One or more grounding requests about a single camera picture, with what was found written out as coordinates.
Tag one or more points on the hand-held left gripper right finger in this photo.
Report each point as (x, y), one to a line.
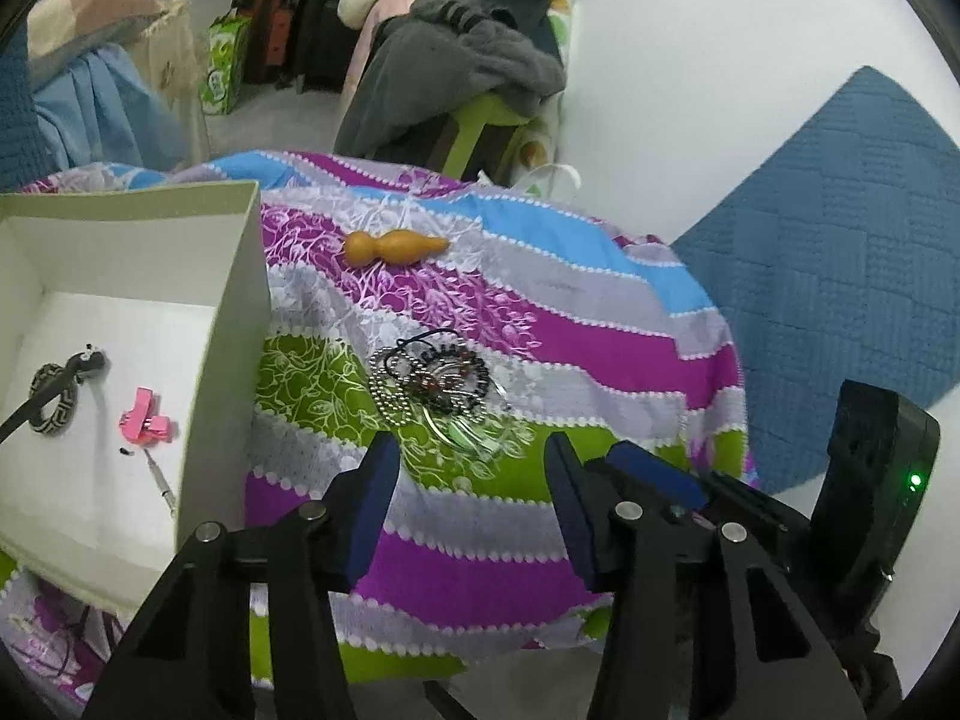
(574, 517)

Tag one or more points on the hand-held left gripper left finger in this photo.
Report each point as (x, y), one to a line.
(367, 510)

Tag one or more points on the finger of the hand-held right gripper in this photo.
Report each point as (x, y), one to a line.
(656, 474)

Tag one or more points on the pile of beaded jewelry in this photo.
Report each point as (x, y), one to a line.
(439, 390)

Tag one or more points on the silver metal pin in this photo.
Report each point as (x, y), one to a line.
(154, 476)

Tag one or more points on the pink hair clip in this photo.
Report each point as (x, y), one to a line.
(144, 420)

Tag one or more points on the green cardboard box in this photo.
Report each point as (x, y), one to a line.
(135, 330)

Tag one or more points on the striped floral cloth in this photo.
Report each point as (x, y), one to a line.
(525, 315)

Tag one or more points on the orange gourd ornament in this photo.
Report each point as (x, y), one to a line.
(394, 247)

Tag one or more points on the green plastic stool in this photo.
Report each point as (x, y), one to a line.
(487, 131)

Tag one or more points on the floral printed mattress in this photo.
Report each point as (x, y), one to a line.
(559, 75)

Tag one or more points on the grey fleece garment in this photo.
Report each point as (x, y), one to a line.
(450, 67)

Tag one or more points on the pink blanket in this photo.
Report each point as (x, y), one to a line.
(369, 37)

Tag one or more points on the light blue cloth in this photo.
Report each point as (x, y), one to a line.
(105, 112)

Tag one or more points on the red-brown suitcase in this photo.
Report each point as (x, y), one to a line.
(271, 37)

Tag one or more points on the beige embroidered cloth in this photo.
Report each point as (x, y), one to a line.
(174, 67)

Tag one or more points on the large blue quilted cushion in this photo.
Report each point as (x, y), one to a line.
(19, 112)

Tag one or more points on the pink pillow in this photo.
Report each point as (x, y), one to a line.
(90, 15)

